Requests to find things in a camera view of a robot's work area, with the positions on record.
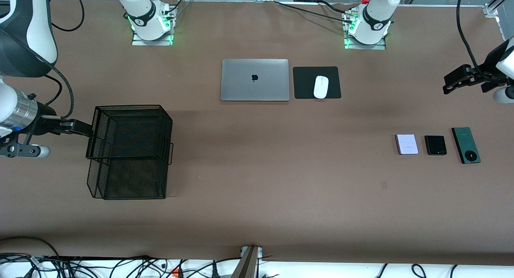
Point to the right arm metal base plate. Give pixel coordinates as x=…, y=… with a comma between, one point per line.
x=160, y=42

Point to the green phone round camera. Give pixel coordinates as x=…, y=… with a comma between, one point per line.
x=464, y=141

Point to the silver laptop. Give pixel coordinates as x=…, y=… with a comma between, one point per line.
x=241, y=81

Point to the white computer mouse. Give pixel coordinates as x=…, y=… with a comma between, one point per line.
x=321, y=87

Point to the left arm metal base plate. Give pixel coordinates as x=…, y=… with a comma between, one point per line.
x=377, y=47

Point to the lilac folding phone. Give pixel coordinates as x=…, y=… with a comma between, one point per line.
x=406, y=144

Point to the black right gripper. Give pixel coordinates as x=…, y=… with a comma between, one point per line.
x=45, y=123

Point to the aluminium frame corner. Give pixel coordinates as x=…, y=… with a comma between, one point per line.
x=490, y=9

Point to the black mouse pad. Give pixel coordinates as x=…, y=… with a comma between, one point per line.
x=303, y=83

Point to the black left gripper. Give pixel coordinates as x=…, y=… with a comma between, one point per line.
x=488, y=70

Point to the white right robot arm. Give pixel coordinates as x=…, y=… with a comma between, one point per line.
x=40, y=29

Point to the aluminium profile bracket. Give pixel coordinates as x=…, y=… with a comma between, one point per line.
x=247, y=266

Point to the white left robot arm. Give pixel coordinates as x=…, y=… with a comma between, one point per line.
x=377, y=13

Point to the orange plug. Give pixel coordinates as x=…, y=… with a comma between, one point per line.
x=175, y=274

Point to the black folding phone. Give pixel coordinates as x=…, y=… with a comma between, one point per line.
x=435, y=145

